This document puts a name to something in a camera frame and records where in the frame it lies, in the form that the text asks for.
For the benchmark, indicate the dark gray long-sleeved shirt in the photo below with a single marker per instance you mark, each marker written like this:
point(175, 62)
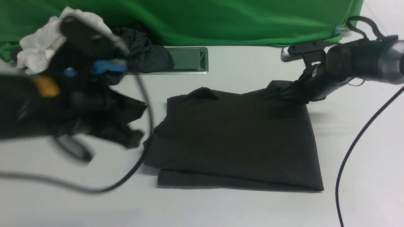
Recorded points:
point(254, 140)

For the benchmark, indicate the metal table cable hatch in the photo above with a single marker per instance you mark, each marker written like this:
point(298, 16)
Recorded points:
point(187, 61)

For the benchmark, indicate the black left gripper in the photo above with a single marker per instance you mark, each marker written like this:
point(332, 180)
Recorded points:
point(86, 103)

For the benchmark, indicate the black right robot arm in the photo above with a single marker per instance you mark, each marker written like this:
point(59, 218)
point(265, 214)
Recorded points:
point(378, 60)

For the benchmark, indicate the blue binder clip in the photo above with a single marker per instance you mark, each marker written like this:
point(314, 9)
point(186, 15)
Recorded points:
point(340, 30)

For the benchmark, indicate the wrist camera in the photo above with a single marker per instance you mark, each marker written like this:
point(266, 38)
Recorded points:
point(296, 52)
point(92, 41)

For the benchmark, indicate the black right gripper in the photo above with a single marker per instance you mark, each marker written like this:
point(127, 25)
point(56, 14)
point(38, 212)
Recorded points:
point(324, 73)

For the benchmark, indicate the crumpled blue garment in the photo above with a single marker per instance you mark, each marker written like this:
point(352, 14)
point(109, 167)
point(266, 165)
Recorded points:
point(98, 68)

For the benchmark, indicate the green backdrop cloth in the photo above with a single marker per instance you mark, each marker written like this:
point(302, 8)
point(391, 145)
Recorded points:
point(192, 22)

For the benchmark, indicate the crumpled dark teal garment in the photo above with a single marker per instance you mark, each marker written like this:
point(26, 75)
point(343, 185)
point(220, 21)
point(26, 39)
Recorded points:
point(147, 55)

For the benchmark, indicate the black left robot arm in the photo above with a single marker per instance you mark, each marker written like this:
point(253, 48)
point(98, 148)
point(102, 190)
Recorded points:
point(21, 100)

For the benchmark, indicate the crumpled white garment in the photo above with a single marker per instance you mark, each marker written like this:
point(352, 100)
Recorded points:
point(39, 47)

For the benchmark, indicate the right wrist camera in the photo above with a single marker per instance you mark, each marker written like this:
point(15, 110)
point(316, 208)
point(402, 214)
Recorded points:
point(296, 52)

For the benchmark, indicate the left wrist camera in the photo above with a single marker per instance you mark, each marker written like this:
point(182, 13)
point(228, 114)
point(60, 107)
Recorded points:
point(92, 41)

